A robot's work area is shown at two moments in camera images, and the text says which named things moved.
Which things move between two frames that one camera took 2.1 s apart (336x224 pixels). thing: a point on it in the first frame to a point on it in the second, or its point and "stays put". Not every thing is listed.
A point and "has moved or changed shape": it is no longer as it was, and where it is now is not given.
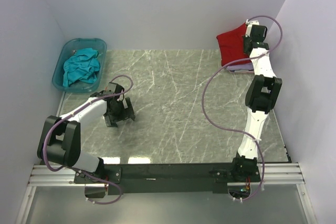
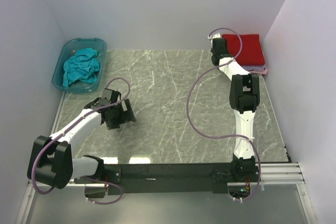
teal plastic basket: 66,48 stays put
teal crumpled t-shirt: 83,65 stays put
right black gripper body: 246,40 to 226,49
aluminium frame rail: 284,173 stays put
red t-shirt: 231,45 has moved or changed shape
